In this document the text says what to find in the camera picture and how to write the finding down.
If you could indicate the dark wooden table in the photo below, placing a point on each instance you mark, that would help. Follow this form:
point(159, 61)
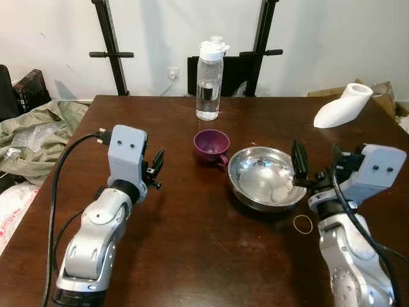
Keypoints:
point(192, 256)

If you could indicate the white wall socket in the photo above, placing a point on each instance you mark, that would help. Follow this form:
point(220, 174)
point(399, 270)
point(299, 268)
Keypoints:
point(173, 73)

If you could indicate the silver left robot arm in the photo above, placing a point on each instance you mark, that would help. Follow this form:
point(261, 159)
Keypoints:
point(96, 236)

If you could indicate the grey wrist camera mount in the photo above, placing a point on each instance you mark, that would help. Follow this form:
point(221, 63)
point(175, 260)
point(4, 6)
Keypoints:
point(126, 157)
point(377, 171)

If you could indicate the black chair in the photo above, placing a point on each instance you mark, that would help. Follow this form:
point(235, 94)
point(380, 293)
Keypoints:
point(236, 73)

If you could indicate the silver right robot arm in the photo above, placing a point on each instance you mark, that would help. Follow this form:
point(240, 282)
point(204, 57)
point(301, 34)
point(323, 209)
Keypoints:
point(348, 256)

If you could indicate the white boot-shaped plastic shell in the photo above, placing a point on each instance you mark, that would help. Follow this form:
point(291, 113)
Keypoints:
point(339, 109)

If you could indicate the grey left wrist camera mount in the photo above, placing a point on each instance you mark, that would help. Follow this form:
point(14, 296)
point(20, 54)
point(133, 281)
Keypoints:
point(126, 157)

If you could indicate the black tripod stand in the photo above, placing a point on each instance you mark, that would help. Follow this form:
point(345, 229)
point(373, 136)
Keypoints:
point(262, 51)
point(114, 54)

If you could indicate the shiny steel bowl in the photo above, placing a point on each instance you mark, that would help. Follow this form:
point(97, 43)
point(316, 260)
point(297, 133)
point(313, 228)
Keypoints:
point(262, 179)

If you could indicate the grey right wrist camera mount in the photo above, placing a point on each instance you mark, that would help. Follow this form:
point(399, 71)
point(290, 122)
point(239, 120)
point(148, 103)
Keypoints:
point(377, 171)

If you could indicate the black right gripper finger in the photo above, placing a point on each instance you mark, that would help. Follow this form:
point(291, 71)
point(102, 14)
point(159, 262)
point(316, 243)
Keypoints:
point(338, 155)
point(300, 160)

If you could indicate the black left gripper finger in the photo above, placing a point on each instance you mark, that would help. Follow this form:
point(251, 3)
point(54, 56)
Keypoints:
point(157, 158)

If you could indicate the yellow rubber band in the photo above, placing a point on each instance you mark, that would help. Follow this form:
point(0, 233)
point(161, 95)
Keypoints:
point(294, 223)

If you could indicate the olive green sack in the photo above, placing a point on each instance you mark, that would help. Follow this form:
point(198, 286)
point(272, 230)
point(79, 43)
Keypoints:
point(38, 131)

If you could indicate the brown cardboard box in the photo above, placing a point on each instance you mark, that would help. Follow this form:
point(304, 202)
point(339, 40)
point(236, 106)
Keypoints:
point(385, 96)

